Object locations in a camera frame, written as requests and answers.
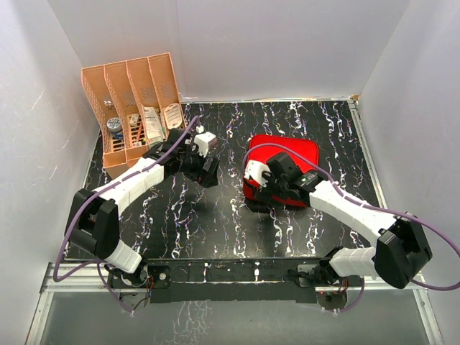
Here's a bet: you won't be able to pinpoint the round blue tin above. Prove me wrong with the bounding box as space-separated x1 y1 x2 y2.
106 116 124 140

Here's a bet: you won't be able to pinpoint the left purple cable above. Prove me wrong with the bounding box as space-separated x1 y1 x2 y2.
52 115 206 317

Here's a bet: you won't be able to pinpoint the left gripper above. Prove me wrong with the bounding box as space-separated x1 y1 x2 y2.
178 144 219 188

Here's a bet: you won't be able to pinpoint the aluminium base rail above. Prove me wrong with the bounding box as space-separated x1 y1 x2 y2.
27 259 443 344

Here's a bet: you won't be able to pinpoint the purple cable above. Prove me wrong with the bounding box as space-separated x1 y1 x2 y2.
52 115 206 317
241 142 460 316

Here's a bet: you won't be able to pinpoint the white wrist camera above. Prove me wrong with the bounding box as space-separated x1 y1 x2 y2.
193 125 217 157
244 160 270 187

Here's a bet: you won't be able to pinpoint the white medicine box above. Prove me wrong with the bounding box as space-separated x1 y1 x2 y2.
143 107 165 144

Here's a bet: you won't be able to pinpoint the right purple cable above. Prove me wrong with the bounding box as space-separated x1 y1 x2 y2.
241 142 460 316

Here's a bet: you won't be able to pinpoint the oval blister card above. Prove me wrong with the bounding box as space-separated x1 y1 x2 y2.
163 103 183 129

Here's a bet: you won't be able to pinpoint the small medicine boxes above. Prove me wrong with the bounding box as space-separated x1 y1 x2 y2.
129 114 144 147

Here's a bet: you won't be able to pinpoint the orange plastic file organizer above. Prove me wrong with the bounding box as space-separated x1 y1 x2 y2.
81 52 187 178

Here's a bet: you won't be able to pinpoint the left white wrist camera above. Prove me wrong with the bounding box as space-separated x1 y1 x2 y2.
193 125 217 157

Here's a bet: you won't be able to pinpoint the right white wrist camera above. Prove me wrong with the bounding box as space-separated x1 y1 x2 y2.
244 160 270 187

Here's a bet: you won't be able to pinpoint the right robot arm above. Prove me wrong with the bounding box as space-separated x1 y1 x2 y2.
244 152 433 289

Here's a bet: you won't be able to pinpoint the red black medicine case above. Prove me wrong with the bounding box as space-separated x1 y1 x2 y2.
243 134 323 208

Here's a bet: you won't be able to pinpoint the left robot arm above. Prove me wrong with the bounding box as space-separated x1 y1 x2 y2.
65 126 219 287

